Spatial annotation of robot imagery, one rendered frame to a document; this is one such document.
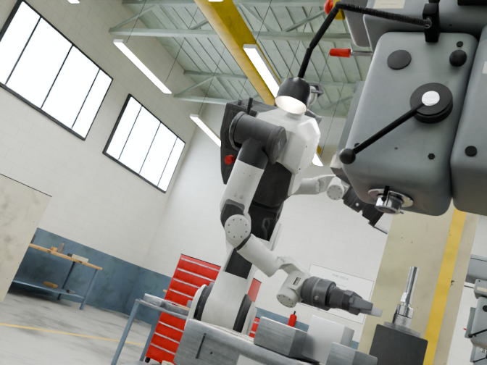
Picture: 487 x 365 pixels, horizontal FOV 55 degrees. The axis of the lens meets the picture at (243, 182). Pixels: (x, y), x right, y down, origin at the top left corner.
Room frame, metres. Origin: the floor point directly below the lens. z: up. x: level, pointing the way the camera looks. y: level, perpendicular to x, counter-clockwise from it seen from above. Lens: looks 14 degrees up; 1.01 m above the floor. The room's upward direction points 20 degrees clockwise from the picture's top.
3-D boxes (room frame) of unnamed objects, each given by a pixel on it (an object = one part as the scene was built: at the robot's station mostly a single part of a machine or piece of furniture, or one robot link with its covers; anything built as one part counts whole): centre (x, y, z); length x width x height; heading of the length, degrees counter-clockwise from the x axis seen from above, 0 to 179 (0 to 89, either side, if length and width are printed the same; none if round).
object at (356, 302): (1.29, -0.41, 1.14); 0.06 x 0.02 x 0.03; 56
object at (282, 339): (0.77, -0.15, 0.99); 0.15 x 0.06 x 0.04; 148
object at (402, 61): (0.86, -0.28, 1.47); 0.21 x 0.19 x 0.32; 150
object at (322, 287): (1.39, -0.37, 1.13); 0.13 x 0.12 x 0.10; 146
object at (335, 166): (0.92, -0.18, 1.45); 0.04 x 0.04 x 0.21; 60
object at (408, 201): (0.87, -0.28, 1.31); 0.09 x 0.09 x 0.01
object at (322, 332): (0.74, -0.20, 1.01); 0.06 x 0.05 x 0.06; 148
